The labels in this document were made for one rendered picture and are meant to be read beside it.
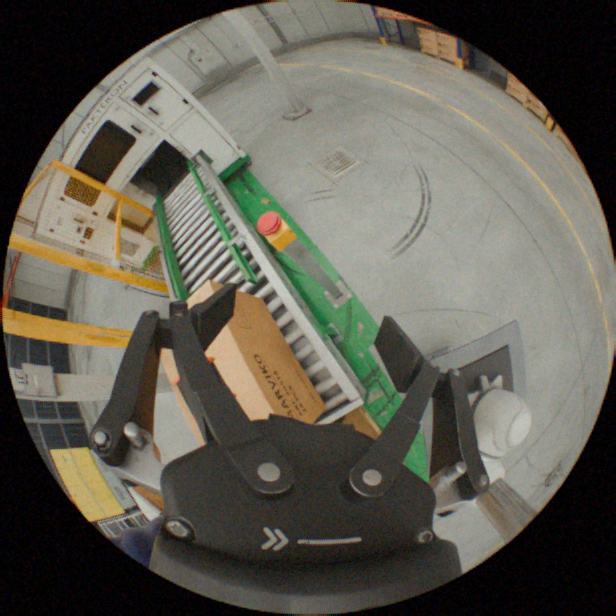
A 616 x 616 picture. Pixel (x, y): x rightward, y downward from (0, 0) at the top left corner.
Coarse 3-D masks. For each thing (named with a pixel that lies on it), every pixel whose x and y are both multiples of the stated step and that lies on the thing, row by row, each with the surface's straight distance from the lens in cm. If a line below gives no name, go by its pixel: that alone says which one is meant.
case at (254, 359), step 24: (216, 288) 79; (240, 312) 82; (264, 312) 101; (240, 336) 72; (264, 336) 86; (168, 360) 94; (216, 360) 73; (240, 360) 67; (264, 360) 76; (288, 360) 92; (240, 384) 68; (264, 384) 68; (288, 384) 81; (264, 408) 66; (288, 408) 73; (312, 408) 88
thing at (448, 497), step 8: (456, 464) 9; (464, 464) 9; (440, 472) 10; (448, 472) 10; (456, 472) 9; (432, 480) 10; (440, 480) 9; (448, 480) 10; (456, 480) 10; (440, 488) 9; (448, 488) 9; (456, 488) 10; (440, 496) 9; (448, 496) 9; (456, 496) 9; (440, 504) 9; (448, 504) 9; (456, 504) 10; (464, 504) 10; (440, 512) 10
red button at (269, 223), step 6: (264, 216) 62; (270, 216) 61; (276, 216) 60; (258, 222) 62; (264, 222) 61; (270, 222) 60; (276, 222) 59; (258, 228) 61; (264, 228) 60; (270, 228) 59; (276, 228) 59; (264, 234) 60; (270, 234) 60
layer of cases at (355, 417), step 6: (348, 414) 119; (354, 414) 128; (360, 414) 139; (336, 420) 116; (342, 420) 108; (348, 420) 113; (354, 420) 122; (360, 420) 132; (366, 420) 144; (360, 426) 126; (366, 426) 137; (366, 432) 130; (372, 432) 142
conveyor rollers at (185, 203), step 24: (192, 192) 203; (168, 216) 211; (192, 216) 176; (192, 240) 163; (216, 240) 146; (240, 240) 130; (192, 264) 154; (216, 264) 135; (192, 288) 145; (240, 288) 119; (264, 288) 111; (288, 312) 103; (288, 336) 103; (336, 384) 100
